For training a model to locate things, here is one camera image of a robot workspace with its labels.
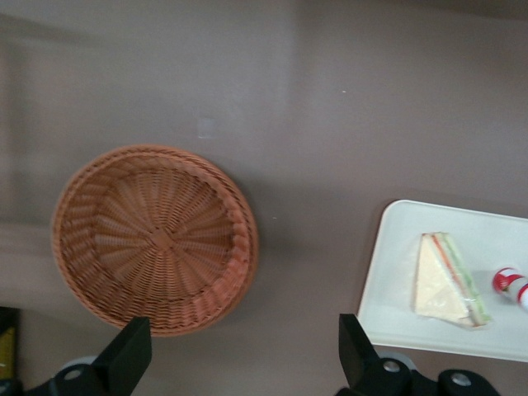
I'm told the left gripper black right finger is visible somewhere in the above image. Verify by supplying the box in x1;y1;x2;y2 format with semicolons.
337;313;416;396

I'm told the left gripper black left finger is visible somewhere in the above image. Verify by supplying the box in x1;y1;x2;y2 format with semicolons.
51;316;153;396

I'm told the triangle sandwich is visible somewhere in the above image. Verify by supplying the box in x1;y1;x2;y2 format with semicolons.
408;232;493;330

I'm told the cream plastic tray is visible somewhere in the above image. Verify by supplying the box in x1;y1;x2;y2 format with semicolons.
356;199;528;365

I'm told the brown round wicker basket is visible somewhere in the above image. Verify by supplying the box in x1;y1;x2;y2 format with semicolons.
49;143;261;339

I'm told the black appliance box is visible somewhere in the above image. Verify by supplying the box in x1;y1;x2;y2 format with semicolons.
0;305;21;381

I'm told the small red white yogurt bottle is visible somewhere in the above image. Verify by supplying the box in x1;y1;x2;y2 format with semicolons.
492;266;528;311

